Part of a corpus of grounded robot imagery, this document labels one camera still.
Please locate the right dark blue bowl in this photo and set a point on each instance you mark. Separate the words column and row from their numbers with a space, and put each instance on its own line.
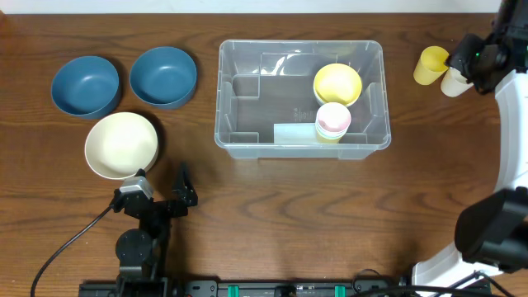
column 164, row 77

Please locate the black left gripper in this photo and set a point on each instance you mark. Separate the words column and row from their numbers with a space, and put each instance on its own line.
column 163, row 207

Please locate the yellow plastic cup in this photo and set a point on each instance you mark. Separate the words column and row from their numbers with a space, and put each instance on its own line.
column 431, row 65
column 324, row 140

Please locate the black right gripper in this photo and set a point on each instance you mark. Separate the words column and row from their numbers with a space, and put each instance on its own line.
column 460, row 60

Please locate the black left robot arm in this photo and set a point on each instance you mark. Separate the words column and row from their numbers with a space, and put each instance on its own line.
column 142, row 251

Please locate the dark blue bowl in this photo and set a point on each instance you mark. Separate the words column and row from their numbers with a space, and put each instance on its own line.
column 87, row 87
column 164, row 77

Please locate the clear plastic storage container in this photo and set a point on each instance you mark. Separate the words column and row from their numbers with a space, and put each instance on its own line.
column 266, row 106

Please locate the left dark blue bowl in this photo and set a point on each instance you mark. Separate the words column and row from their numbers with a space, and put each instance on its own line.
column 87, row 87

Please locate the large cream bowl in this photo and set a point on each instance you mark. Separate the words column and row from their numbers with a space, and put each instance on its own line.
column 120, row 144

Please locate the cream plastic cup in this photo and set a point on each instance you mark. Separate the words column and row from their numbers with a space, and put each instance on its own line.
column 454, row 83

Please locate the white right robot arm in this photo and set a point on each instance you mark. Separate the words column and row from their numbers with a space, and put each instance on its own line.
column 491, row 235

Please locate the black mounting rail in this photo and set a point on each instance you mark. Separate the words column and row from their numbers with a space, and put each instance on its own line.
column 212, row 288

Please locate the light blue plastic cup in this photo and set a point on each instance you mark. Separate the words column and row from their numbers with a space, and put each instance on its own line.
column 323, row 134

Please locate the pink plastic cup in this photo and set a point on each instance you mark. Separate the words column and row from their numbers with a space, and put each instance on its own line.
column 333, row 118

